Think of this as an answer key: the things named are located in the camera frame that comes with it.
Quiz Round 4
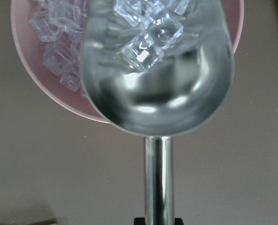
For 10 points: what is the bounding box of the stainless steel ice scoop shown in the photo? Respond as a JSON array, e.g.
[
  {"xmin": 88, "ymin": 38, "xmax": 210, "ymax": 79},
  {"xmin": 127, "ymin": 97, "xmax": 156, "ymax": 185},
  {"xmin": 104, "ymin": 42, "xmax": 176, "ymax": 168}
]
[{"xmin": 80, "ymin": 0, "xmax": 234, "ymax": 225}]

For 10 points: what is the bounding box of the pile of clear ice cubes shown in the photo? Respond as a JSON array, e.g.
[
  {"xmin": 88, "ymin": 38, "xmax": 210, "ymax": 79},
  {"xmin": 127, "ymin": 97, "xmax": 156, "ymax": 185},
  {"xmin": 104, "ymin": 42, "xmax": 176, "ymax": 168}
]
[{"xmin": 28, "ymin": 0, "xmax": 89, "ymax": 99}]

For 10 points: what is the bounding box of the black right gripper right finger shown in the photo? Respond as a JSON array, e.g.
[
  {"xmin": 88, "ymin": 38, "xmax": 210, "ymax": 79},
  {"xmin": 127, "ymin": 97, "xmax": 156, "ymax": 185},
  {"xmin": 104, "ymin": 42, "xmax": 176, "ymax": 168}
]
[{"xmin": 174, "ymin": 218, "xmax": 183, "ymax": 225}]

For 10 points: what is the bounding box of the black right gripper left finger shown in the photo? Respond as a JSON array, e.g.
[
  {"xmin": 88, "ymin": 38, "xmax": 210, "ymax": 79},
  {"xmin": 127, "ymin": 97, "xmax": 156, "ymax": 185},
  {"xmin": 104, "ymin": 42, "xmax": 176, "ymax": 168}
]
[{"xmin": 133, "ymin": 217, "xmax": 146, "ymax": 225}]

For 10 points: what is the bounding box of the pink bowl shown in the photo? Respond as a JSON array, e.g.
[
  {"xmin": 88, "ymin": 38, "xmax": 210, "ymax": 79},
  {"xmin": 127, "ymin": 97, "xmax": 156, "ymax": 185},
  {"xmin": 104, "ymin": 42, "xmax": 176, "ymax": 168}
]
[{"xmin": 11, "ymin": 0, "xmax": 244, "ymax": 124}]

